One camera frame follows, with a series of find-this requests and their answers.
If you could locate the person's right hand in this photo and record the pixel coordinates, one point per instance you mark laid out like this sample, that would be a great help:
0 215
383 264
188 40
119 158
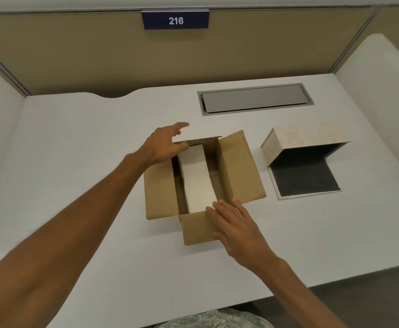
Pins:
244 235

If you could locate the person's left hand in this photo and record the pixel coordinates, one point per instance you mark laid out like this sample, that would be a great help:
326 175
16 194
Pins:
158 146

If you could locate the person's left thumb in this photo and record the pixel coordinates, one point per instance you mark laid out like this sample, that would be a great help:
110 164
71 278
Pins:
182 146

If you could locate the person's right middle finger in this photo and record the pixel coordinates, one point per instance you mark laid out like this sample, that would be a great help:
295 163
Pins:
224 210

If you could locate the person's right thumb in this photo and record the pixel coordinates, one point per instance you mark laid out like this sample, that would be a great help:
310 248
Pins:
219 234

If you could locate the brown cardboard box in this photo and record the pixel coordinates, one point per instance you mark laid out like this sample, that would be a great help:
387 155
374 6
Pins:
244 167

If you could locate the person's right forearm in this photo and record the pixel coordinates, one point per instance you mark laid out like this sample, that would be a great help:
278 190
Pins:
298 297

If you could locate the person's left forearm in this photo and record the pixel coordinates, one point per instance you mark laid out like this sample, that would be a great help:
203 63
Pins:
66 242

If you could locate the white rectangular box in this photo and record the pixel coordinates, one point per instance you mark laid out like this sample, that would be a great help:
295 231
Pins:
197 181

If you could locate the leaf patterned shirt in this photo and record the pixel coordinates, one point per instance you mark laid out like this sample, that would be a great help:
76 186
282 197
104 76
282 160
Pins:
216 320

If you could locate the open cream case black lining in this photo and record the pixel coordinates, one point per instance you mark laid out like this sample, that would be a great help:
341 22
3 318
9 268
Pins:
305 167

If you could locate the blue number sign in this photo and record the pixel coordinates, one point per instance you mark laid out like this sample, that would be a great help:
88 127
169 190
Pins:
175 20

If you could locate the beige partition panel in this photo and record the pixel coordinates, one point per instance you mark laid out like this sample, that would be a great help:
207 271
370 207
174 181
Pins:
83 54

